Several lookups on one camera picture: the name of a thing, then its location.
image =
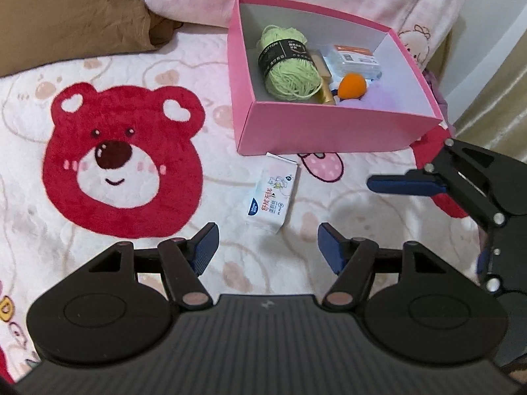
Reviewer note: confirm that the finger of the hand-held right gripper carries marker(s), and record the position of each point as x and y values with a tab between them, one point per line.
403	185
483	261

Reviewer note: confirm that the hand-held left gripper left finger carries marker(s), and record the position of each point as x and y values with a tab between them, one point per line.
206	249

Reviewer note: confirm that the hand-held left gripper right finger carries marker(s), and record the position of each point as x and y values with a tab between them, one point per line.
331	249

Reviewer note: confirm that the small white tissue packet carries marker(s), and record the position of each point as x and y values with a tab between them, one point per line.
271	193

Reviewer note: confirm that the purple plush toy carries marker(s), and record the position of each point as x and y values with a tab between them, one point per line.
378	98

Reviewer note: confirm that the pink cardboard box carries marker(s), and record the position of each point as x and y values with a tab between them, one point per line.
329	131

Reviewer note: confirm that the orange makeup sponge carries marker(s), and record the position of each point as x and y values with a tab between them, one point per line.
352	86

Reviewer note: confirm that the foundation bottle with gold cap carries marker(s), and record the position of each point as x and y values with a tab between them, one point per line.
327	96

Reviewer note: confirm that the clear plastic case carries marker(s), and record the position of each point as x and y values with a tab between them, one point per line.
350	63

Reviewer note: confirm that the green yarn ball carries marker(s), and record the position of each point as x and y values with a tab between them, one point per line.
292	82

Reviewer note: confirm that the purple cloth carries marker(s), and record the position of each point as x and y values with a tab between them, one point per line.
434	86

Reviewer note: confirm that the beige striped curtain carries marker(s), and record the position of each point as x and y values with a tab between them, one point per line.
502	111

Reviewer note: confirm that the red bear printed blanket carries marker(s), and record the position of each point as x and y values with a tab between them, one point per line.
185	70

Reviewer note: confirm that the brown pillow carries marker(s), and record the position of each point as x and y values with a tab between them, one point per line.
61	16

